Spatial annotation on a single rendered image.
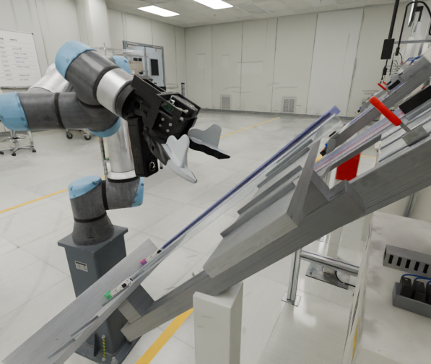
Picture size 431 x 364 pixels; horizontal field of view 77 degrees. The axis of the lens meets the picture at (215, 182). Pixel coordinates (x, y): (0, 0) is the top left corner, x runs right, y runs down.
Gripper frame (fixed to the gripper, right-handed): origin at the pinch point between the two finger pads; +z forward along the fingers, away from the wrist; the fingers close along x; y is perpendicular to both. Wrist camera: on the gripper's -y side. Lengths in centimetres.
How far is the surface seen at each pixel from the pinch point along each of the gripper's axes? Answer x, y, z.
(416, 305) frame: 20, -8, 52
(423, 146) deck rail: 6.2, 20.1, 23.6
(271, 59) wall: 927, -24, -202
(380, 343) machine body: 8.2, -14.3, 45.8
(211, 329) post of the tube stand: -14.2, -14.2, 14.3
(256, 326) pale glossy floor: 57, -86, 46
